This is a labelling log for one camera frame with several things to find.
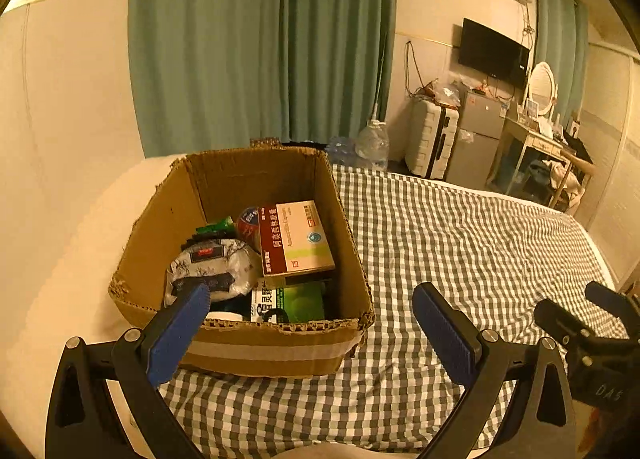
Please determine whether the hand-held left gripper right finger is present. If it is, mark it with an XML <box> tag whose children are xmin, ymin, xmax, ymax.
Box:
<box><xmin>412</xmin><ymin>282</ymin><xmax>578</xmax><ymax>459</ymax></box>

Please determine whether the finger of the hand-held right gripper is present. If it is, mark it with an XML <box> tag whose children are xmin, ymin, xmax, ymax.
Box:
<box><xmin>534</xmin><ymin>299</ymin><xmax>601</xmax><ymax>347</ymax></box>
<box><xmin>585</xmin><ymin>281</ymin><xmax>640</xmax><ymax>340</ymax></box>

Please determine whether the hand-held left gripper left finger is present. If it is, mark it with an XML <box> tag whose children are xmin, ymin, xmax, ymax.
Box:
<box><xmin>45</xmin><ymin>280</ymin><xmax>211</xmax><ymax>459</ymax></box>

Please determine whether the green and white medicine box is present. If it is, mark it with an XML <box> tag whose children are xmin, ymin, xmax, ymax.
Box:
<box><xmin>250</xmin><ymin>281</ymin><xmax>328</xmax><ymax>325</ymax></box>

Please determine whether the brown cardboard box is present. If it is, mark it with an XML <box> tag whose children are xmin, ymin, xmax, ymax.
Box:
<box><xmin>109</xmin><ymin>139</ymin><xmax>376</xmax><ymax>379</ymax></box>

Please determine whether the white black-print tissue pack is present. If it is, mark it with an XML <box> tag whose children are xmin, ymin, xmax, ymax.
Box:
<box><xmin>167</xmin><ymin>236</ymin><xmax>263</xmax><ymax>307</ymax></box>

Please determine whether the grey checked bedsheet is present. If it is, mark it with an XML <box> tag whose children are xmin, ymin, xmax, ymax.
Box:
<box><xmin>159</xmin><ymin>164</ymin><xmax>616</xmax><ymax>452</ymax></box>

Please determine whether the green snack packet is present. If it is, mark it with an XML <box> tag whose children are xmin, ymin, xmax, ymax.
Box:
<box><xmin>196</xmin><ymin>216</ymin><xmax>236</xmax><ymax>240</ymax></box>

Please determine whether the round red-print tin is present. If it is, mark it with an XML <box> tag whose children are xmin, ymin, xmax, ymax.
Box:
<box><xmin>235</xmin><ymin>206</ymin><xmax>263</xmax><ymax>252</ymax></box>

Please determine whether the pile of clothes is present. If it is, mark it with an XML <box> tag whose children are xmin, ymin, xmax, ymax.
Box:
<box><xmin>547</xmin><ymin>159</ymin><xmax>588</xmax><ymax>210</ymax></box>

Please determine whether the white louvred wardrobe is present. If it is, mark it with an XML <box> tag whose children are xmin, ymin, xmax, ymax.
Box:
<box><xmin>570</xmin><ymin>41</ymin><xmax>640</xmax><ymax>290</ymax></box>

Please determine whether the wooden chair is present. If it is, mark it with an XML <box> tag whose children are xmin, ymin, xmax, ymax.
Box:
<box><xmin>547</xmin><ymin>149</ymin><xmax>598</xmax><ymax>214</ymax></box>

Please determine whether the beige and red medicine box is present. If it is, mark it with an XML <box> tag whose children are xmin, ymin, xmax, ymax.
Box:
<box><xmin>257</xmin><ymin>200</ymin><xmax>336</xmax><ymax>290</ymax></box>

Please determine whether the white dressing table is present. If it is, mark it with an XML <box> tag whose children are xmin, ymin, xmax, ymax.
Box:
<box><xmin>487</xmin><ymin>114</ymin><xmax>576</xmax><ymax>200</ymax></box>

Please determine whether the white suitcase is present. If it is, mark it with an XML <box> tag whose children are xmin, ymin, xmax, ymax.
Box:
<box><xmin>404</xmin><ymin>99</ymin><xmax>461</xmax><ymax>180</ymax></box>

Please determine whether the grey mini fridge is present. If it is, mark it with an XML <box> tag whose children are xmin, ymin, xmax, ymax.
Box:
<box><xmin>445</xmin><ymin>89</ymin><xmax>507</xmax><ymax>190</ymax></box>

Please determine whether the large clear water bottle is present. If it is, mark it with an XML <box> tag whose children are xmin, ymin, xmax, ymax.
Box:
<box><xmin>354</xmin><ymin>121</ymin><xmax>391</xmax><ymax>172</ymax></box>

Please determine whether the clear plastic bottle pack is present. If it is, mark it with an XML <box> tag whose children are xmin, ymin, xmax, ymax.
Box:
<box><xmin>326</xmin><ymin>136</ymin><xmax>362</xmax><ymax>166</ymax></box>

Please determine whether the white oval vanity mirror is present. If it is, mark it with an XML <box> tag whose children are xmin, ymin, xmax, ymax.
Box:
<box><xmin>524</xmin><ymin>61</ymin><xmax>558</xmax><ymax>117</ymax></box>

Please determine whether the plastic bags clutter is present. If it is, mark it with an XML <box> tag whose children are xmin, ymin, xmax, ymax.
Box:
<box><xmin>417</xmin><ymin>81</ymin><xmax>468</xmax><ymax>107</ymax></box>

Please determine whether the narrow green curtain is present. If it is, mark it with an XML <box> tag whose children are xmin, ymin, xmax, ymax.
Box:
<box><xmin>532</xmin><ymin>0</ymin><xmax>591</xmax><ymax>124</ymax></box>

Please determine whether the wide green curtain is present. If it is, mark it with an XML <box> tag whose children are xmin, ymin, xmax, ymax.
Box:
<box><xmin>127</xmin><ymin>0</ymin><xmax>398</xmax><ymax>157</ymax></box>

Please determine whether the hanging wall cable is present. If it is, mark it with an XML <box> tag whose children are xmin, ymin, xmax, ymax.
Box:
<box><xmin>404</xmin><ymin>39</ymin><xmax>426</xmax><ymax>94</ymax></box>

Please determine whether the black wall television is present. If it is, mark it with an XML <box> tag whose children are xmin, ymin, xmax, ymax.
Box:
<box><xmin>457</xmin><ymin>17</ymin><xmax>531</xmax><ymax>84</ymax></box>

